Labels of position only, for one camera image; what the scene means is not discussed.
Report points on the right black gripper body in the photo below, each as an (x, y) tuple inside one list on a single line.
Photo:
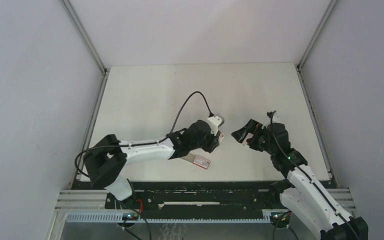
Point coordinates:
[(259, 140)]

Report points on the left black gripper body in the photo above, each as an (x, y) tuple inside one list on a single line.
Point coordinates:
[(207, 144)]

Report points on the red white staple box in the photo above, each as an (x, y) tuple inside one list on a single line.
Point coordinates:
[(197, 161)]

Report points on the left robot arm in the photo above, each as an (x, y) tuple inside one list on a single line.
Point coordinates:
[(104, 162)]

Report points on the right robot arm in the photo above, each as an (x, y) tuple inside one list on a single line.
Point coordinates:
[(300, 191)]

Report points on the right circuit board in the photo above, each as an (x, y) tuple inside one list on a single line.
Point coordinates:
[(281, 217)]

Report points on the circuit board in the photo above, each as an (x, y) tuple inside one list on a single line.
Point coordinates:
[(130, 217), (281, 217)]

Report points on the left circuit board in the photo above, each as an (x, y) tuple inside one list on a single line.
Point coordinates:
[(130, 217)]

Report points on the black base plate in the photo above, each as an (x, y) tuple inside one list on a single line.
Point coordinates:
[(216, 212)]

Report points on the aluminium rail frame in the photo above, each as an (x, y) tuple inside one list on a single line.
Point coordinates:
[(95, 200)]

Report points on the right corner aluminium post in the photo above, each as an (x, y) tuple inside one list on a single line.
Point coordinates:
[(331, 7)]

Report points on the corner aluminium post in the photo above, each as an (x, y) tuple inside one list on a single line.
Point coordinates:
[(83, 34), (331, 7)]

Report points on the left corner aluminium post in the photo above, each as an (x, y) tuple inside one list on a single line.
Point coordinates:
[(83, 34)]

